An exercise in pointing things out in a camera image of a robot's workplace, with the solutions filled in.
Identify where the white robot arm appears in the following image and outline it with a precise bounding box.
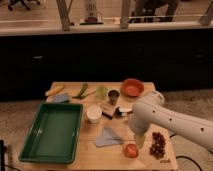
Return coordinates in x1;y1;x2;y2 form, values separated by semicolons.
129;91;213;152

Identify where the metal cup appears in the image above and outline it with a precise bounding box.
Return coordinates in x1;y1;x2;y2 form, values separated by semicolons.
108;90;120;105

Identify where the white paper cup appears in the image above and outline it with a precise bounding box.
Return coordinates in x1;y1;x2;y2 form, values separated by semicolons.
86;105;102;124

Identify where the light green plastic cup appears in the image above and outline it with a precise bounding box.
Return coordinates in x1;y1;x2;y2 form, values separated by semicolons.
96;85;108;100

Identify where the bunch of dark grapes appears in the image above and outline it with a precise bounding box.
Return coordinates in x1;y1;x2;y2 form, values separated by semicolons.
150;132;166;159

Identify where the grey folded cloth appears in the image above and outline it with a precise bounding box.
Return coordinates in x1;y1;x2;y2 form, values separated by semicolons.
94;126;123;147

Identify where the black and white small object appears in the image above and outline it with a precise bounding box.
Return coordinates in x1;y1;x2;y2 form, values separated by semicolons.
114;107;133;118

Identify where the wooden block with black edge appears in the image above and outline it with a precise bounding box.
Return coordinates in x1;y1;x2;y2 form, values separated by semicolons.
101;104;116;119

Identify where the orange bowl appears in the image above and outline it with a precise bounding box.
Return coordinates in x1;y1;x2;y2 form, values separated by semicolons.
120;78;144;97

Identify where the green cucumber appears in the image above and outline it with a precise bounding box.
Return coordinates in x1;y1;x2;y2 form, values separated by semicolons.
72;83;88;99

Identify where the green plastic tray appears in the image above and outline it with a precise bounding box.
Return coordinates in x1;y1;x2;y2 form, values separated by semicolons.
19;103;83;164

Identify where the blue grey sponge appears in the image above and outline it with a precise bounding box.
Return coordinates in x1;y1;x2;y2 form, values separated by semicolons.
53;93;69;103

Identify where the red and white background device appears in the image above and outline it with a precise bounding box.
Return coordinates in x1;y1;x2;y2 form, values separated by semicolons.
80;0;102;25

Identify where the black office chair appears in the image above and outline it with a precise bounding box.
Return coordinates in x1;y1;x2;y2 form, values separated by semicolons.
7;0;40;11

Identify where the black cable on floor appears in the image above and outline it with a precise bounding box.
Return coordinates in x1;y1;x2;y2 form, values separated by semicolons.
169;132;213;171

